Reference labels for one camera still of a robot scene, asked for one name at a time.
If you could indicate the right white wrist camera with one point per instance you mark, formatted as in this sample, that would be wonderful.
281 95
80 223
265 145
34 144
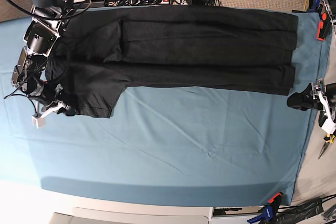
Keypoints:
38 122

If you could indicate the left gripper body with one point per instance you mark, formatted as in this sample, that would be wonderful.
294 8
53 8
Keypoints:
323 98

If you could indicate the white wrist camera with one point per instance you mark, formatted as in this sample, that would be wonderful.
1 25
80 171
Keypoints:
38 122
329 126

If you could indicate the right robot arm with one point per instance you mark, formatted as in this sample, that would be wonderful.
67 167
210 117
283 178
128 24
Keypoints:
49 21

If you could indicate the black computer mouse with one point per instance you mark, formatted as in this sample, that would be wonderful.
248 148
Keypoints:
321 119

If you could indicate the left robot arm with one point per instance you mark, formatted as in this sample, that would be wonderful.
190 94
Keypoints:
327 6

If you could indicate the black T-shirt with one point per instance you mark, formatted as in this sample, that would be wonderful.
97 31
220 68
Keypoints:
102 53

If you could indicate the orange black clamp upper right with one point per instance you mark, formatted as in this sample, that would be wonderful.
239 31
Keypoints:
324 26

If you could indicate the blue orange clamp bottom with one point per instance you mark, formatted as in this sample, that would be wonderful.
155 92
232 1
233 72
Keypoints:
268 214

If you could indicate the blue table cloth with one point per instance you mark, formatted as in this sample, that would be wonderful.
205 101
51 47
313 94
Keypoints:
192 146

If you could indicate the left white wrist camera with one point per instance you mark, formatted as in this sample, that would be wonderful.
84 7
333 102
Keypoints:
329 126

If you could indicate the yellow handled pliers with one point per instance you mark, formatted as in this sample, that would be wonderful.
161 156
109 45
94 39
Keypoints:
328 140

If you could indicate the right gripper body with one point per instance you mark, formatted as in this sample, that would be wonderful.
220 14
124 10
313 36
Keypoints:
48 99

